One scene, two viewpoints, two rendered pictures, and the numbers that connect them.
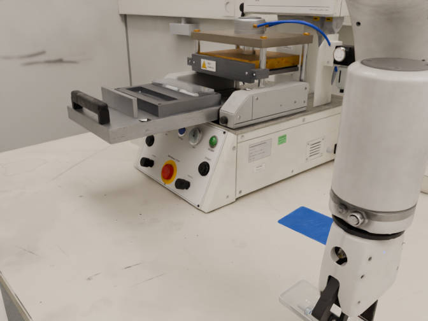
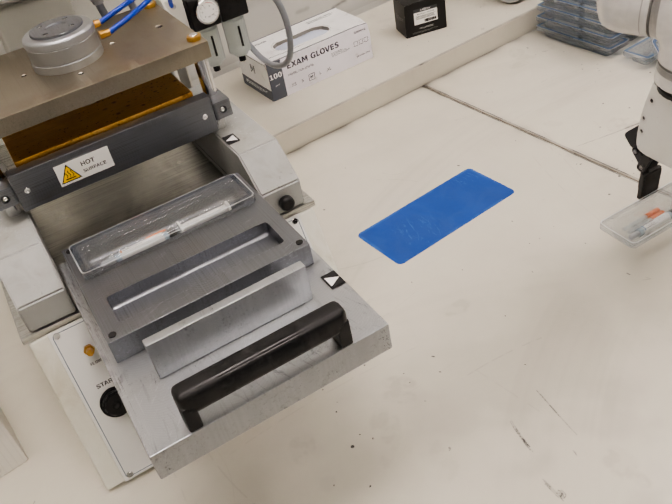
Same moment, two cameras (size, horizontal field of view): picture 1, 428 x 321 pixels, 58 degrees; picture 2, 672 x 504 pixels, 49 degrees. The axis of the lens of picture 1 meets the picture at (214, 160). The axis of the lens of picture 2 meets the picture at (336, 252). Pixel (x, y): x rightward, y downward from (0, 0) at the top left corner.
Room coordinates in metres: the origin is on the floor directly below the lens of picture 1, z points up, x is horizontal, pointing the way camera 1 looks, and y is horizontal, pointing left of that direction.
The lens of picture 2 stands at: (0.58, 0.63, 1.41)
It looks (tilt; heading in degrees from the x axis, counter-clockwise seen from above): 39 degrees down; 286
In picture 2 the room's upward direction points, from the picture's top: 12 degrees counter-clockwise
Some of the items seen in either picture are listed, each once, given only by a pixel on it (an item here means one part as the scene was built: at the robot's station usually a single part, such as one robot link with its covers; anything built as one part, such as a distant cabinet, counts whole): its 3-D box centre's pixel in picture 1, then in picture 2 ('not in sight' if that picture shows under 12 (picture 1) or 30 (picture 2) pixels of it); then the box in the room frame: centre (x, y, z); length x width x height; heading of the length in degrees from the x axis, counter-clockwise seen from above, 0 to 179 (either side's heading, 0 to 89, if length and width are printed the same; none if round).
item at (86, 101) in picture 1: (88, 106); (265, 363); (0.76, 0.25, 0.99); 0.15 x 0.02 x 0.04; 39
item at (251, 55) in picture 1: (250, 51); (90, 91); (1.03, -0.09, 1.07); 0.22 x 0.17 x 0.10; 39
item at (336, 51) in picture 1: (349, 64); (216, 18); (0.95, -0.33, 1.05); 0.15 x 0.05 x 0.15; 39
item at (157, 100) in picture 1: (166, 96); (184, 256); (0.88, 0.11, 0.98); 0.20 x 0.17 x 0.03; 39
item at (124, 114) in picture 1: (148, 104); (205, 290); (0.85, 0.15, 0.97); 0.30 x 0.22 x 0.08; 129
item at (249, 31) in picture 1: (262, 43); (87, 65); (1.05, -0.13, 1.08); 0.31 x 0.24 x 0.13; 39
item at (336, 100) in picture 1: (255, 100); (116, 180); (1.06, -0.12, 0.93); 0.46 x 0.35 x 0.01; 129
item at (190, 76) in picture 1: (196, 83); (15, 240); (1.11, 0.05, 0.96); 0.25 x 0.05 x 0.07; 129
